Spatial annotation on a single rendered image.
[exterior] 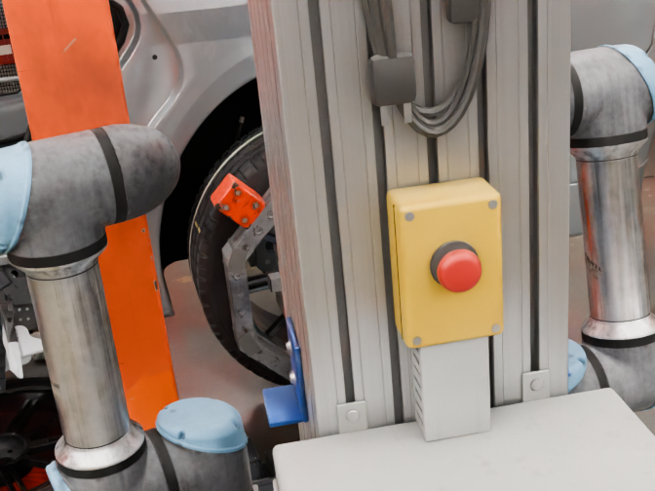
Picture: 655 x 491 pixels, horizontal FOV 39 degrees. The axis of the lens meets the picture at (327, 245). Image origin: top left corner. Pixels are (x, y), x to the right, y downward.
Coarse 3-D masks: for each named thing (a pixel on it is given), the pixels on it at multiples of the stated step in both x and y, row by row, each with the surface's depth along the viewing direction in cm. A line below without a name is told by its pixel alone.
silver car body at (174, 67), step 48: (144, 0) 200; (192, 0) 202; (240, 0) 204; (576, 0) 225; (624, 0) 229; (144, 48) 205; (192, 48) 205; (240, 48) 208; (576, 48) 230; (0, 96) 370; (144, 96) 209; (192, 96) 209; (0, 144) 364; (576, 192) 244
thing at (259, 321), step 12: (252, 276) 217; (264, 276) 216; (252, 288) 216; (264, 288) 217; (252, 312) 229; (264, 312) 240; (264, 324) 228; (276, 324) 221; (264, 336) 219; (276, 336) 227
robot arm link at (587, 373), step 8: (568, 344) 135; (576, 344) 135; (568, 352) 133; (576, 352) 133; (584, 352) 134; (592, 352) 135; (568, 360) 132; (576, 360) 131; (584, 360) 132; (592, 360) 134; (568, 368) 130; (576, 368) 130; (584, 368) 131; (592, 368) 133; (600, 368) 133; (576, 376) 130; (584, 376) 132; (592, 376) 132; (600, 376) 133; (568, 384) 130; (576, 384) 130; (584, 384) 132; (592, 384) 132; (600, 384) 132; (568, 392) 130; (576, 392) 131
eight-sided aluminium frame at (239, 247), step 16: (256, 224) 199; (272, 224) 200; (240, 240) 200; (256, 240) 201; (224, 256) 202; (240, 256) 201; (240, 272) 202; (240, 288) 204; (240, 304) 205; (240, 320) 206; (240, 336) 208; (256, 336) 212; (256, 352) 210; (272, 352) 211; (272, 368) 213; (288, 368) 214
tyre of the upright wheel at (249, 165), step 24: (240, 144) 220; (264, 144) 210; (216, 168) 221; (240, 168) 208; (264, 168) 204; (264, 192) 206; (192, 216) 223; (216, 216) 206; (192, 240) 220; (216, 240) 207; (192, 264) 219; (216, 264) 209; (216, 288) 211; (216, 312) 213; (216, 336) 217; (240, 360) 220; (288, 384) 225
